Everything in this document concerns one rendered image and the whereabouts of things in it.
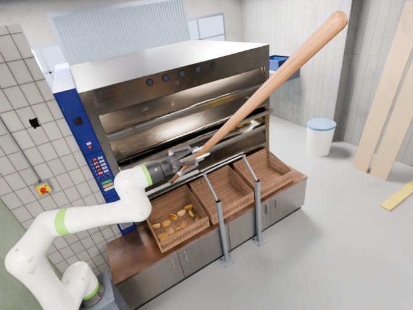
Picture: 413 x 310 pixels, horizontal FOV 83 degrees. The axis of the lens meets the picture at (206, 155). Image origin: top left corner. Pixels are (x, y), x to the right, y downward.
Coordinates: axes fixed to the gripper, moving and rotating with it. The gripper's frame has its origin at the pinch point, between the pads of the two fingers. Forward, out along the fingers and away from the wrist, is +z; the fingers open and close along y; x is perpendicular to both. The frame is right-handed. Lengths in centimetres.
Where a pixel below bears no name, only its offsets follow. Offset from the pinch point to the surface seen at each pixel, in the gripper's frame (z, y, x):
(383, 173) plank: 304, 113, -149
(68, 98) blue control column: -47, -88, -83
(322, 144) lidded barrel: 290, 40, -209
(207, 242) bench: 21, 70, -151
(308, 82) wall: 362, -79, -234
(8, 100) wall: -82, -97, -80
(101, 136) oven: -35, -61, -110
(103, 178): -47, -31, -132
